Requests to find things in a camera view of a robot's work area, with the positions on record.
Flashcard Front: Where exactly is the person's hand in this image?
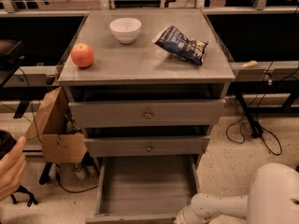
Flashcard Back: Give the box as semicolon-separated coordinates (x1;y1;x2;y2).
0;136;26;202

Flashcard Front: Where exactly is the grey bottom drawer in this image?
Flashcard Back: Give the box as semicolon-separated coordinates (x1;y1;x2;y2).
85;155;200;224

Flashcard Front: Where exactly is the grey drawer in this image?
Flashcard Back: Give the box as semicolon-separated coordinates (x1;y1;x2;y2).
85;135;209;157
85;155;200;224
69;99;225;128

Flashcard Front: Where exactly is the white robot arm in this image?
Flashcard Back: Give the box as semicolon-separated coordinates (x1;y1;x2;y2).
174;163;299;224

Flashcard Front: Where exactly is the grey top drawer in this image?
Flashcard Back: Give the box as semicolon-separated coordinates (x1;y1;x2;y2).
69;99;225;128

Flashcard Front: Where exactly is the grey middle drawer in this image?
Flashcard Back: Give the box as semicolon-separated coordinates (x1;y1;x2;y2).
85;135;209;157

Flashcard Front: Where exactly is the grey wooden drawer cabinet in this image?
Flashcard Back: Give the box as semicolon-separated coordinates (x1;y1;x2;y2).
57;8;236;173

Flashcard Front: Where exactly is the black tripod stand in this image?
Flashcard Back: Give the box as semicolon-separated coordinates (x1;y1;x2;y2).
10;186;38;207

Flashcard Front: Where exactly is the brown cardboard box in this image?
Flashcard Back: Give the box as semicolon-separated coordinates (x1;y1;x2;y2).
25;87;87;163

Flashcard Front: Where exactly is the white can on floor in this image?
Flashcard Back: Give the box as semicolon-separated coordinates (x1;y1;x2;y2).
74;163;87;180

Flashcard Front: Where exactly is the black device on left desk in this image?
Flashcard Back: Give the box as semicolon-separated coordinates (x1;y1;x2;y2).
0;39;23;70

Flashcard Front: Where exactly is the orange apple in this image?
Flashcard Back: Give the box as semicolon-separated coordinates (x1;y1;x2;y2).
71;43;94;68

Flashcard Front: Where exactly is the white ceramic bowl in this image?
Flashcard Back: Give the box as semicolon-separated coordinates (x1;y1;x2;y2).
109;18;142;44

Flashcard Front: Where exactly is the blue chip bag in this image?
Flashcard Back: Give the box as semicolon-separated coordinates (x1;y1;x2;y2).
152;25;208;66

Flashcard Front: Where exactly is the black desk leg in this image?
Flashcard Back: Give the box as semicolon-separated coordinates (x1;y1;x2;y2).
235;92;263;138

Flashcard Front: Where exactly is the black floor cable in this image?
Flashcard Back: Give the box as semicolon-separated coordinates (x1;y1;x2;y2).
225;63;284;157

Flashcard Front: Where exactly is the yellow foam scrap on rail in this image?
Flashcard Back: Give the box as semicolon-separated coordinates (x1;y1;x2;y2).
241;61;257;68

